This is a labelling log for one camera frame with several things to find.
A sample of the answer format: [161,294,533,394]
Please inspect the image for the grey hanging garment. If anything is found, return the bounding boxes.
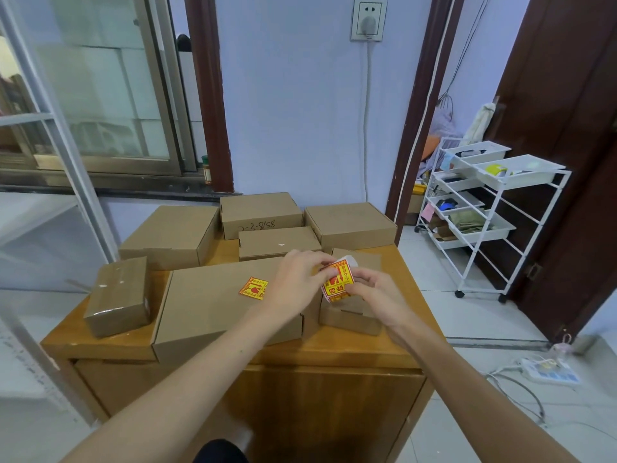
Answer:
[429,93,466,140]

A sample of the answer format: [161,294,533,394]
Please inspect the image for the small plain cardboard box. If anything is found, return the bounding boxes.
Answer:
[317,248,384,337]

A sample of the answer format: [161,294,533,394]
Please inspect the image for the sliding glass window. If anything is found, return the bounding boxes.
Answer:
[0,0,199,177]

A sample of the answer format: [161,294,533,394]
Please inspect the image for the dark stone windowsill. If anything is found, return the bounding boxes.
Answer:
[0,170,242,203]

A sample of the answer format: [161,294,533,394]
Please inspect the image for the dark brown wooden door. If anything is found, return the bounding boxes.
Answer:
[481,0,617,343]

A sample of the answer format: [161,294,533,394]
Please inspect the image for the person's left forearm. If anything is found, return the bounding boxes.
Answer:
[60,308,290,463]

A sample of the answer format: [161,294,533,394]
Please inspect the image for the white wall socket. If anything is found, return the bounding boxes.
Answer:
[350,0,389,42]

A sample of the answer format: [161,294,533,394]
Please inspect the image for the wooden cabinet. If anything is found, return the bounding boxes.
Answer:
[40,238,447,463]

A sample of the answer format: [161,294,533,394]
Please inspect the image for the small pink floor device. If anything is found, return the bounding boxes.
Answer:
[549,334,575,360]

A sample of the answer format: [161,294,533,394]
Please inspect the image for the white rolling tray cart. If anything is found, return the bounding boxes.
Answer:
[414,136,573,304]

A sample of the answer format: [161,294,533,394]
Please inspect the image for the dark brown window post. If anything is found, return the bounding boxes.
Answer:
[184,0,236,194]

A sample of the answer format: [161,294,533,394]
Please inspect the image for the person's left leg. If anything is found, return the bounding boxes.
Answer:
[192,439,249,463]

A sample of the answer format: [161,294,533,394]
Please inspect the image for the yellow red label sticker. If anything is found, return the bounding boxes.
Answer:
[238,276,269,301]

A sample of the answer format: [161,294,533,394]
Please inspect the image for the person's right hand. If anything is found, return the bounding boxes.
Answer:
[346,267,418,341]

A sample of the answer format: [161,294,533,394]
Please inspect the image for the person's right forearm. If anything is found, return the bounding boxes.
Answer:
[390,322,579,463]

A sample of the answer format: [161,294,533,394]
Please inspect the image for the roll of yellow red stickers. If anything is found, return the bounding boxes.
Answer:
[319,255,357,304]

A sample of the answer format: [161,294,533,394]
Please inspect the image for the thin white wall cable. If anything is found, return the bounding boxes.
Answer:
[394,0,458,225]

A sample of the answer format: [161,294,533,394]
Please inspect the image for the tape-wrapped cardboard box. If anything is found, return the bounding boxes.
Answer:
[83,257,151,339]

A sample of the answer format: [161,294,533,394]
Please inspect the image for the white metal shelf rack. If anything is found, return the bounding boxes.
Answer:
[0,0,121,430]

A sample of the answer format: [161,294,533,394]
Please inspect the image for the white power strip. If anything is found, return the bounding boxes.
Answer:
[519,357,582,385]

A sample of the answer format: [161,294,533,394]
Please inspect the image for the person's left hand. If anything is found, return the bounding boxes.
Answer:
[262,249,338,323]

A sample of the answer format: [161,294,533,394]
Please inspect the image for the dark brown door frame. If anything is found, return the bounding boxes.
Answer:
[384,0,466,246]

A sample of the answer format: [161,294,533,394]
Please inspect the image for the folded green cloth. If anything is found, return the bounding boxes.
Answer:
[448,209,490,233]

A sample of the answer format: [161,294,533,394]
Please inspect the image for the white hanging cloth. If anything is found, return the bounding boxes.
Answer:
[463,102,497,145]

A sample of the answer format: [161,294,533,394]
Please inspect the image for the white plug with cable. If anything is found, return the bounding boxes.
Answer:
[359,2,382,204]

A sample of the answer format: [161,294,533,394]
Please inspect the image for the grey looped floor cable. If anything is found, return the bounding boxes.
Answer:
[484,372,546,426]

